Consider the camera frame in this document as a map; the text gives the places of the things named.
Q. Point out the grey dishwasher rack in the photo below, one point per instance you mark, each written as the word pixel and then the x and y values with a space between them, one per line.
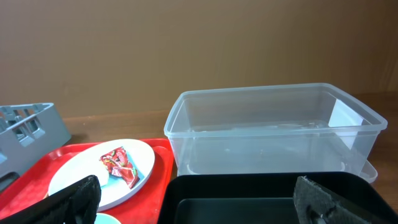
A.
pixel 28 132

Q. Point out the red plastic tray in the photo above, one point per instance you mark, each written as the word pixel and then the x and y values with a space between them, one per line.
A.
pixel 142 207

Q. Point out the light blue plate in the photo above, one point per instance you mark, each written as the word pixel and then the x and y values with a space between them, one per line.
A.
pixel 114 190

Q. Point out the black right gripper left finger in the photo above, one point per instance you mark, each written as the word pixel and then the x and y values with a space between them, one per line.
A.
pixel 77 203

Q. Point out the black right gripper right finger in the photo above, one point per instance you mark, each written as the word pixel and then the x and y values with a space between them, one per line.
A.
pixel 315 204

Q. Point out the light blue bowl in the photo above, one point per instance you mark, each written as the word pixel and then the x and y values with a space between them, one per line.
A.
pixel 102 218

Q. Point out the red snack wrapper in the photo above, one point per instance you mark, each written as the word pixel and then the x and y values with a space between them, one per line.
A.
pixel 117 164

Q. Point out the black plastic bin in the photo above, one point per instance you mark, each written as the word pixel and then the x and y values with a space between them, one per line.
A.
pixel 258 198

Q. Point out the clear plastic bin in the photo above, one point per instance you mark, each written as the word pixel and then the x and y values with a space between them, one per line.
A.
pixel 312 127

